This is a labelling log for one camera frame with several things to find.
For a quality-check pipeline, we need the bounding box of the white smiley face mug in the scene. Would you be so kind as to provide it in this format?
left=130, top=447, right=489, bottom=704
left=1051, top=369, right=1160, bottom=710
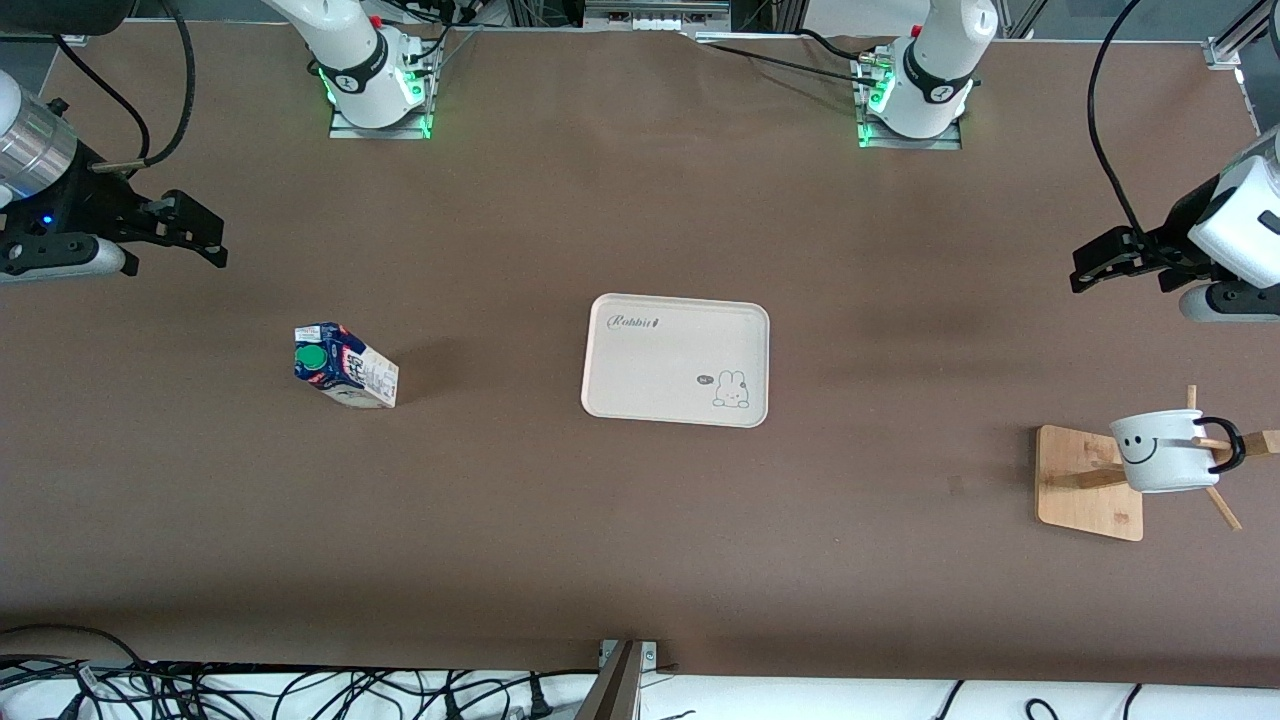
left=1110, top=408, right=1248, bottom=494

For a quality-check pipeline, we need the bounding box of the blue white milk carton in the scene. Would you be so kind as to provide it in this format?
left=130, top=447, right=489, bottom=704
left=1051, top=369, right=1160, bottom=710
left=293, top=322, right=400, bottom=410

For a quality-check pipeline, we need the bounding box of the cream rabbit print tray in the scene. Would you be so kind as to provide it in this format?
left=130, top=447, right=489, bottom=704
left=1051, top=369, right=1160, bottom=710
left=581, top=293, right=771, bottom=429

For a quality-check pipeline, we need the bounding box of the wooden mug rack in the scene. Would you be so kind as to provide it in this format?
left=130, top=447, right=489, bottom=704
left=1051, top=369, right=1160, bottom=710
left=1036, top=385, right=1280, bottom=542

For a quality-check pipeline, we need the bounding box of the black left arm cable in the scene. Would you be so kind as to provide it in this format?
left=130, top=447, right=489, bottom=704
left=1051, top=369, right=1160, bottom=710
left=1086, top=0, right=1151, bottom=246

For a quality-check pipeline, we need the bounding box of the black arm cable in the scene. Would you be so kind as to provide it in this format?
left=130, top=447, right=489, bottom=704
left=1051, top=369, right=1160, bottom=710
left=1086, top=0, right=1151, bottom=246
left=55, top=0, right=197, bottom=173

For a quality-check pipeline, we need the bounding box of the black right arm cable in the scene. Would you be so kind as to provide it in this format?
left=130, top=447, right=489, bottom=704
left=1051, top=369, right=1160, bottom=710
left=55, top=0, right=197, bottom=173

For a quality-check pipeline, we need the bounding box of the aluminium frame profile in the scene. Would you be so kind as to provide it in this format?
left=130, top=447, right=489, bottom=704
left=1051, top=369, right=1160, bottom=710
left=1205, top=0, right=1280, bottom=71

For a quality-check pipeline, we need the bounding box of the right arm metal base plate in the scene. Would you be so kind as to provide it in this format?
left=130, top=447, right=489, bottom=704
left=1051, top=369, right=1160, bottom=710
left=328, top=95, right=434, bottom=141

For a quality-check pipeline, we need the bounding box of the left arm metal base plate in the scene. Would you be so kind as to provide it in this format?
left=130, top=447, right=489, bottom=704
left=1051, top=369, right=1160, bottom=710
left=857, top=55, right=964, bottom=151

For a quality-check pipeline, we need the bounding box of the black base cable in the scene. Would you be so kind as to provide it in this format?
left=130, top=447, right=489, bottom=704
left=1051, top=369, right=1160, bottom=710
left=712, top=42, right=881, bottom=91

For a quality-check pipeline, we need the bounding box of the tangled black cable bundle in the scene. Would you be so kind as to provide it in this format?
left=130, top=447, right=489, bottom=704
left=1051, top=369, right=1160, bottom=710
left=0, top=625, right=601, bottom=720

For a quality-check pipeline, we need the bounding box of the grey metal rail unit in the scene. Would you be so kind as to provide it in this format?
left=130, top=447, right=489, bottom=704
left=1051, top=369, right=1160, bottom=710
left=585, top=0, right=731, bottom=31

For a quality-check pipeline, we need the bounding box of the grey metal post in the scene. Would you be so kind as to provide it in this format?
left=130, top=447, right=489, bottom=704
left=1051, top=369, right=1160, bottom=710
left=578, top=640, right=641, bottom=720

